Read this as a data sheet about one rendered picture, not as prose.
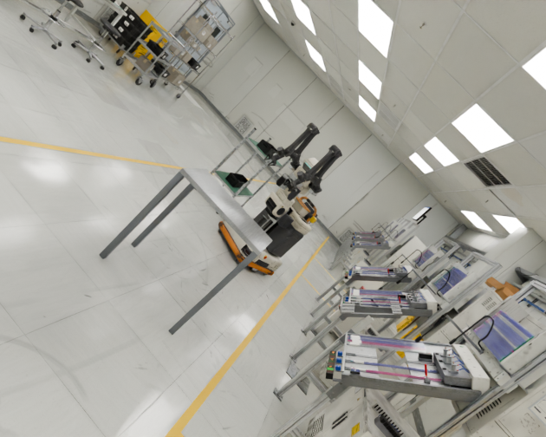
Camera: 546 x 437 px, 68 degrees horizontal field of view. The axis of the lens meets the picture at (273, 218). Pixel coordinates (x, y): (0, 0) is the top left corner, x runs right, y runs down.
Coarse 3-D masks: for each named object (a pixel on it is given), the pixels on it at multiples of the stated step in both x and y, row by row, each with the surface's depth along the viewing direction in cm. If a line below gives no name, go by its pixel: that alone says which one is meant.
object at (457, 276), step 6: (450, 270) 395; (456, 270) 381; (444, 276) 393; (450, 276) 380; (456, 276) 367; (462, 276) 356; (438, 282) 392; (444, 282) 378; (450, 282) 367; (456, 282) 354; (438, 288) 377; (444, 288) 365; (450, 288) 353; (444, 294) 352
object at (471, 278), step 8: (480, 256) 382; (456, 264) 400; (464, 272) 399; (472, 272) 341; (432, 280) 405; (464, 280) 342; (472, 280) 341; (352, 288) 437; (456, 288) 344; (464, 288) 343; (480, 288) 340; (448, 296) 346; (456, 296) 344; (472, 296) 342; (456, 304) 345; (328, 320) 440; (336, 328) 439; (320, 344) 368; (296, 360) 378
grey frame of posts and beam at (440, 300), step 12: (432, 288) 399; (468, 288) 340; (444, 300) 349; (456, 300) 342; (324, 312) 441; (444, 312) 345; (312, 324) 444; (336, 324) 364; (384, 324) 430; (420, 324) 352; (408, 336) 352; (384, 360) 357
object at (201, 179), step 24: (192, 168) 263; (168, 192) 252; (216, 192) 264; (144, 216) 253; (240, 216) 268; (120, 240) 258; (264, 240) 271; (240, 264) 247; (216, 288) 251; (192, 312) 255
